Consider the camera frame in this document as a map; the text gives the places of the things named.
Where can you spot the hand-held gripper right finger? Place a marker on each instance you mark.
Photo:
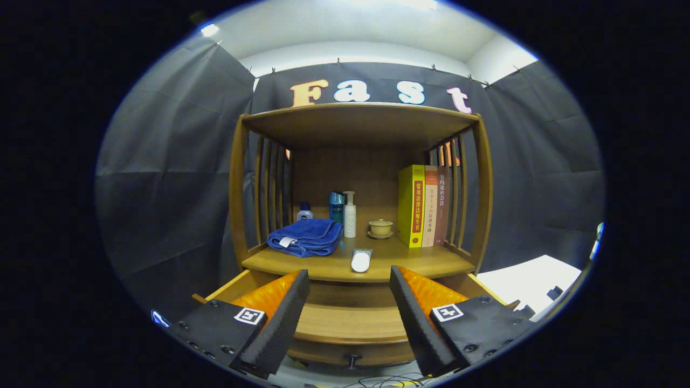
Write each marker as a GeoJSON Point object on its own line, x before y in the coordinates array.
{"type": "Point", "coordinates": [418, 323]}

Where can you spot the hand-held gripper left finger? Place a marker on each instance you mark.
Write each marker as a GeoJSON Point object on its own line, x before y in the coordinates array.
{"type": "Point", "coordinates": [280, 328]}

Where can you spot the wooden drawer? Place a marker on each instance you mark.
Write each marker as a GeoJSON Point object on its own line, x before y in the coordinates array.
{"type": "Point", "coordinates": [350, 323]}

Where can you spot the white tube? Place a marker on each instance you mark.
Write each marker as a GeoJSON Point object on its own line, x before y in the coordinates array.
{"type": "Point", "coordinates": [360, 261]}

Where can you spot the wooden countertop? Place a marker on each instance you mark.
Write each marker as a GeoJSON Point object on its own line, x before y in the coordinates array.
{"type": "Point", "coordinates": [409, 258]}

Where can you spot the wooden cabinet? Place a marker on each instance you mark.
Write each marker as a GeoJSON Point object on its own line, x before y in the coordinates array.
{"type": "Point", "coordinates": [361, 124]}

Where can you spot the blue folded towel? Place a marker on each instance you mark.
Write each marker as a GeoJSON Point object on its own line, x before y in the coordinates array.
{"type": "Point", "coordinates": [307, 234]}

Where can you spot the yellow lidded teacup with saucer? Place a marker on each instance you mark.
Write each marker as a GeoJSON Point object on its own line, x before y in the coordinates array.
{"type": "Point", "coordinates": [380, 228]}

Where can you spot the orange and white book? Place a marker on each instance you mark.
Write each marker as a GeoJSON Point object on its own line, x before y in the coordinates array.
{"type": "Point", "coordinates": [430, 215]}

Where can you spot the brown book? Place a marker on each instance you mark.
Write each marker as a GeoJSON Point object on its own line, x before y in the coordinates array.
{"type": "Point", "coordinates": [442, 215]}

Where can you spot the yellow book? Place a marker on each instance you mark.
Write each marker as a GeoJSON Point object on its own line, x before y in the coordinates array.
{"type": "Point", "coordinates": [407, 207]}

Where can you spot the small blue-capped bottle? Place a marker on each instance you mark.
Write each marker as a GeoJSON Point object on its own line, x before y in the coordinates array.
{"type": "Point", "coordinates": [305, 214]}

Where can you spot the white side table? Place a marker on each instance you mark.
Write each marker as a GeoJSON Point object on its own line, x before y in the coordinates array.
{"type": "Point", "coordinates": [528, 280]}

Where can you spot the white pump bottle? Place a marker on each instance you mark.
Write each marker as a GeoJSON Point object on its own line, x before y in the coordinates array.
{"type": "Point", "coordinates": [350, 221]}

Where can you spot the teal bottle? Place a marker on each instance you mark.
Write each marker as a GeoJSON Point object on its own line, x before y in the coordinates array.
{"type": "Point", "coordinates": [336, 207]}

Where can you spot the small black object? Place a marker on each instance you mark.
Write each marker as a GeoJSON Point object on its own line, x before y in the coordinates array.
{"type": "Point", "coordinates": [554, 293]}

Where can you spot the black backdrop cloth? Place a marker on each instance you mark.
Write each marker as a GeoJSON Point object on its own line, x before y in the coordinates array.
{"type": "Point", "coordinates": [161, 161]}

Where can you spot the ceiling light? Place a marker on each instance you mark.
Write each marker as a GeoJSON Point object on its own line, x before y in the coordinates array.
{"type": "Point", "coordinates": [209, 29]}

